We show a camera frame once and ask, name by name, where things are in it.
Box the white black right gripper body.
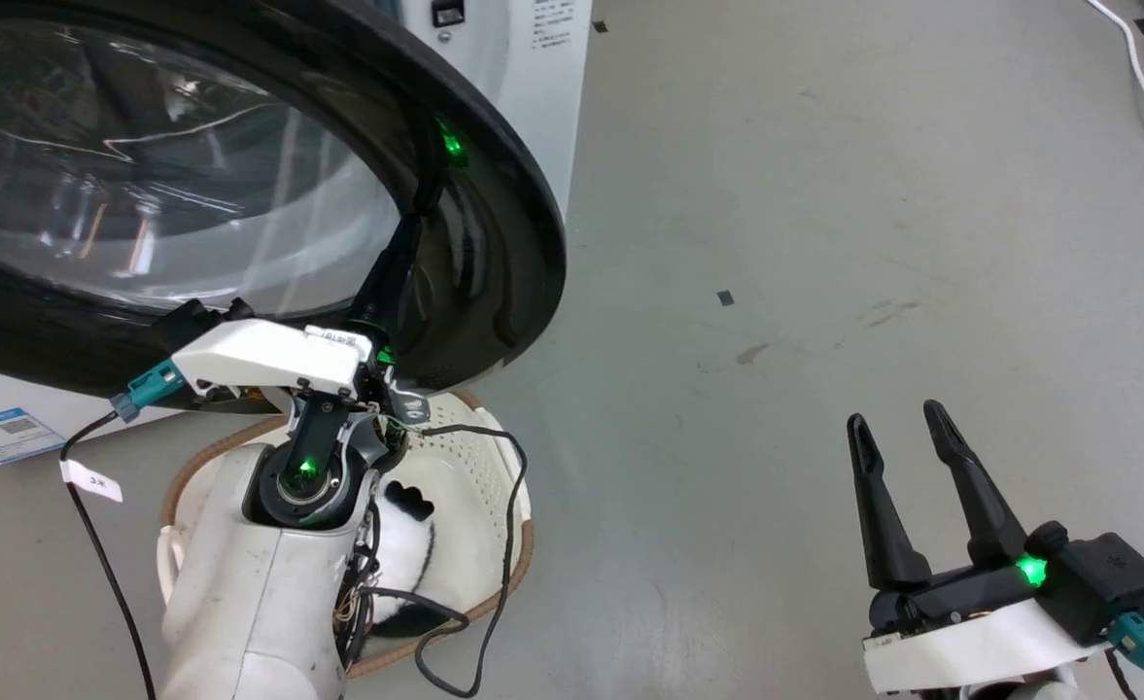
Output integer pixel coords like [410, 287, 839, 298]
[861, 562, 1111, 695]

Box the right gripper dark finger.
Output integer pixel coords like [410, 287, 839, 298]
[922, 399, 1031, 569]
[846, 412, 934, 592]

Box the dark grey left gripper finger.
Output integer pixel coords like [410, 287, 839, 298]
[342, 216, 423, 339]

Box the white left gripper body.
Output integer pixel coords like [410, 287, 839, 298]
[171, 319, 431, 427]

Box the black round washing machine door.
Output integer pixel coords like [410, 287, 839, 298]
[0, 0, 569, 398]

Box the white washing machine body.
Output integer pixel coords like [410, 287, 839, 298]
[0, 0, 594, 468]

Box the white laundry basket brown rim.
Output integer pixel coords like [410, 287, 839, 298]
[156, 389, 536, 680]

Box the black white panda plush toy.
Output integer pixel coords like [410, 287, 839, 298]
[367, 478, 438, 639]

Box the blue white energy label sticker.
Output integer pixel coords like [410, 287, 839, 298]
[0, 406, 67, 468]

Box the white paper cable tag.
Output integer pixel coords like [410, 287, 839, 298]
[60, 459, 124, 504]

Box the black cable with teal plug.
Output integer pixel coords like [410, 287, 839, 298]
[59, 358, 188, 700]

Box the thin black looped cable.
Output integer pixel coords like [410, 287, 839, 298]
[350, 422, 531, 699]

